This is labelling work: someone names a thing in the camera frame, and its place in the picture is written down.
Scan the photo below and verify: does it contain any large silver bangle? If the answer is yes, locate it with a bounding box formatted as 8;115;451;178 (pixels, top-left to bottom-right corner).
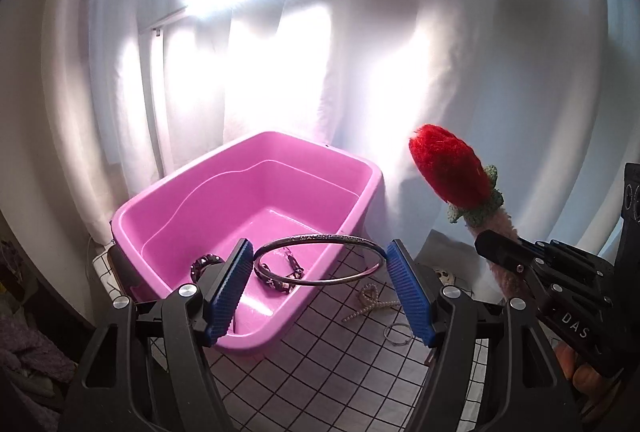
252;234;388;285

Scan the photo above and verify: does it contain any person's right hand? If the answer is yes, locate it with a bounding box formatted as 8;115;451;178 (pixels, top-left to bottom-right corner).
556;343;618;418

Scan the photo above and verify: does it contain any beige plush face keychain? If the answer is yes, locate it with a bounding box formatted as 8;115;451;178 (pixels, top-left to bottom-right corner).
432;264;458;288

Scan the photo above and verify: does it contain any beige twisted cord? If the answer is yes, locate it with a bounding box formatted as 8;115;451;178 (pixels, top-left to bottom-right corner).
342;284;401;324

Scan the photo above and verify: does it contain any white black-grid tablecloth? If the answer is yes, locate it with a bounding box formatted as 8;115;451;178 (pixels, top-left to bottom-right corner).
92;232;551;432

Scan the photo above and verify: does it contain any white curtain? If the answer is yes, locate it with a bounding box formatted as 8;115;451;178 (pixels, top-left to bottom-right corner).
0;0;640;303

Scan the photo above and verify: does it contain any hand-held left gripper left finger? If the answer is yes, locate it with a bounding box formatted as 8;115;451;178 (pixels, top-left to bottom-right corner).
60;238;255;432

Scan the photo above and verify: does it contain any purple fuzzy cloth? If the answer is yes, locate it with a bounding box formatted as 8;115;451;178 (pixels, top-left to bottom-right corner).
0;312;76;383

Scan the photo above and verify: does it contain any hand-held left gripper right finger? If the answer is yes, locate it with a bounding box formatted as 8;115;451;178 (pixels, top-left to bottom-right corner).
386;239;583;432

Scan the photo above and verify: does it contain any pink plastic bin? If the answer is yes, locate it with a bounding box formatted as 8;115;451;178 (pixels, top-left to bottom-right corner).
110;130;383;353

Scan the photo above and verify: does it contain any beaded bracelet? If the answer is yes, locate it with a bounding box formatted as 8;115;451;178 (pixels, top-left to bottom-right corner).
190;252;223;280

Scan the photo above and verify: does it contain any small silver ring bracelet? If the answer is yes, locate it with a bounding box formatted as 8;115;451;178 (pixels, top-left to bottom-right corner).
384;323;412;346

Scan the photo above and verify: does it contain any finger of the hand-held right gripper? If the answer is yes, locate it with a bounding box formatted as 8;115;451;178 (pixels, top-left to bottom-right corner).
475;229;548;275
520;239;601;259

